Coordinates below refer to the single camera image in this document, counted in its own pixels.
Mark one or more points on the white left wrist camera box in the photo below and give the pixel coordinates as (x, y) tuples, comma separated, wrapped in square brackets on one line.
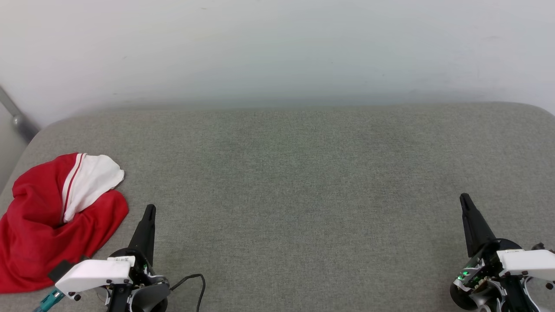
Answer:
[(93, 275)]

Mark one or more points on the grey metal pole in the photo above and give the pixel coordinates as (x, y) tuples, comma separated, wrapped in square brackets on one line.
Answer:
[(17, 117)]

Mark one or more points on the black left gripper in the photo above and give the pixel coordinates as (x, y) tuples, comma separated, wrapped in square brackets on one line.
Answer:
[(149, 290)]

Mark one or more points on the red and white garment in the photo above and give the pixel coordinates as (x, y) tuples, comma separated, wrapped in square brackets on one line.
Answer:
[(39, 225)]

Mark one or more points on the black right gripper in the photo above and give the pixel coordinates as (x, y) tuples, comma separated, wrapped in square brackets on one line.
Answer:
[(481, 281)]

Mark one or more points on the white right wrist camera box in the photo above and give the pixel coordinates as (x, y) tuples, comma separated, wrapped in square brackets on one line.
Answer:
[(529, 262)]

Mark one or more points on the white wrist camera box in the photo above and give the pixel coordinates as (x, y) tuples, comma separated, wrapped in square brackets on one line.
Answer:
[(93, 275), (529, 262)]

